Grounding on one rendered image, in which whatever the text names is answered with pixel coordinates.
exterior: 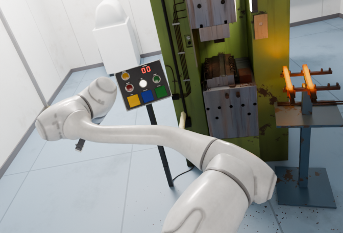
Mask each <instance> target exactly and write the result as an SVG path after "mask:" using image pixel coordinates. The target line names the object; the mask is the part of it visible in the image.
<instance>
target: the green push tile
mask: <svg viewBox="0 0 343 233"><path fill-rule="evenodd" d="M154 90H155V93H156V96H157V98H161V97H165V96H167V92H166V89H165V86H160V87H157V88H154Z"/></svg>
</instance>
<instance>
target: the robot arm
mask: <svg viewBox="0 0 343 233"><path fill-rule="evenodd" d="M116 96H117V86H116V85H115V83H114V82H113V81H112V80H111V79H110V78H108V77H98V78H96V79H95V80H94V81H92V82H91V83H90V85H89V86H87V87H86V88H85V89H84V90H83V91H81V92H80V93H78V94H77V95H75V96H73V97H70V98H66V99H64V100H62V101H60V102H58V103H56V104H54V105H52V106H50V107H49V108H47V109H46V110H45V111H43V112H42V113H41V114H40V115H39V116H38V118H37V120H36V123H35V126H36V129H37V131H38V133H39V135H40V137H41V138H42V139H43V140H46V141H58V140H60V139H70V140H77V139H79V141H78V143H77V144H75V145H76V147H75V150H76V151H78V152H82V150H83V148H84V143H85V141H86V140H87V141H90V142H95V143H105V144H136V145H158V146H165V147H169V148H172V149H174V150H176V151H178V152H179V153H180V154H182V155H183V156H184V157H186V158H187V159H188V160H189V161H190V162H192V163H193V164H194V165H195V166H196V167H197V168H198V169H200V170H201V171H202V172H203V173H202V174H201V175H200V176H199V177H198V178H197V179H196V180H194V181H193V182H192V183H191V185H190V186H189V187H188V188H187V189H186V190H185V191H184V192H183V194H182V195H181V196H180V197H179V199H178V200H177V201H176V203H175V204H174V205H173V206H172V208H171V209H170V211H169V212H168V214H167V216H166V218H165V221H164V223H163V226H162V231H161V233H237V231H238V229H239V226H240V224H241V222H242V220H243V218H244V215H245V213H246V211H247V209H248V207H249V206H250V205H251V204H252V202H255V203H257V204H261V203H264V202H267V200H269V199H271V197H272V195H273V191H274V188H275V185H276V181H277V176H276V174H275V172H274V171H273V170H272V169H271V168H270V167H269V166H268V165H267V164H266V163H265V162H264V161H262V160H261V159H260V158H259V157H257V156H256V155H254V154H253V153H251V152H249V151H247V150H245V149H243V148H241V147H239V146H237V145H235V144H232V143H229V142H226V141H223V140H221V139H218V138H215V137H210V136H206V135H202V134H198V133H195V132H191V131H188V130H185V129H181V128H177V127H172V126H163V125H114V126H107V125H100V123H101V122H102V121H103V119H104V118H105V117H106V115H107V113H108V112H109V111H110V110H111V108H112V107H113V105H114V103H115V100H116Z"/></svg>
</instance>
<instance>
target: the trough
mask: <svg viewBox="0 0 343 233"><path fill-rule="evenodd" d="M219 59H220V74H221V77H225V76H226V72H225V62H224V55H220V56H219ZM222 75H224V76H222Z"/></svg>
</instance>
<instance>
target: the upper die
mask: <svg viewBox="0 0 343 233"><path fill-rule="evenodd" d="M224 22H225V24H222V25H216V26H209V27H203V25H201V27H200V28H199V33H200V40H201V42H202V41H209V40H216V39H222V38H229V37H230V28H229V23H227V21H226V20H224Z"/></svg>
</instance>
